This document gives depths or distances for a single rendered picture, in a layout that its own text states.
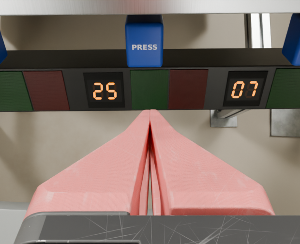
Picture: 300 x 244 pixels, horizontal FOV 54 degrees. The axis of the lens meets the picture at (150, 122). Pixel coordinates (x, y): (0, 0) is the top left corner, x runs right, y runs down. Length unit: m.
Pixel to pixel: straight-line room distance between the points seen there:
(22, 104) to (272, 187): 0.81
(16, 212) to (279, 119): 0.80
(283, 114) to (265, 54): 0.72
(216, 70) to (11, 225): 0.23
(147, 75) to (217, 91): 0.06
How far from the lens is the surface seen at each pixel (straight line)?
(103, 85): 0.23
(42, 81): 0.24
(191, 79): 0.23
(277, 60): 0.25
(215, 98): 0.24
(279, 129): 0.96
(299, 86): 0.26
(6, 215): 0.32
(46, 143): 0.94
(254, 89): 0.25
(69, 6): 0.18
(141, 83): 0.23
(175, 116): 0.90
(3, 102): 0.26
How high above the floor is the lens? 0.89
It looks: 84 degrees down
